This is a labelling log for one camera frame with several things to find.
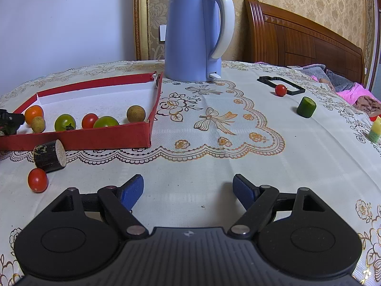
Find orange tangerine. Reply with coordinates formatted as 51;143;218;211
24;105;44;125

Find tan longan fruit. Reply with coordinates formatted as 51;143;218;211
31;116;46;134

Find green tomato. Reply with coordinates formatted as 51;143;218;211
54;114;76;132
93;116;119;128

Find brown longan fruit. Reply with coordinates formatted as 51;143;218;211
127;105;146;123

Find floral lace tablecloth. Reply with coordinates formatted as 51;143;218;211
1;61;380;285

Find red shallow box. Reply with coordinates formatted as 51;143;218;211
1;72;163;151

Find green cucumber piece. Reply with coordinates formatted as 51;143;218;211
296;96;316;118

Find small red cherry tomato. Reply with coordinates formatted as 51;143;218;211
275;84;287;97

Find yellow green toy piece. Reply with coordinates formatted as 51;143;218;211
367;116;381;143

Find pink bedding clothes pile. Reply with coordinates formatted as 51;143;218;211
256;61;381;123

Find wooden headboard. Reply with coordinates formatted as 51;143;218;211
243;0;365;84

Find blue electric kettle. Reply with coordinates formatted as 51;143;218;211
165;0;235;82

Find black rectangular frame right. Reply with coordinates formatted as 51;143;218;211
257;76;306;96

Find white wall switch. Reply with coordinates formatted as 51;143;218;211
159;25;167;42

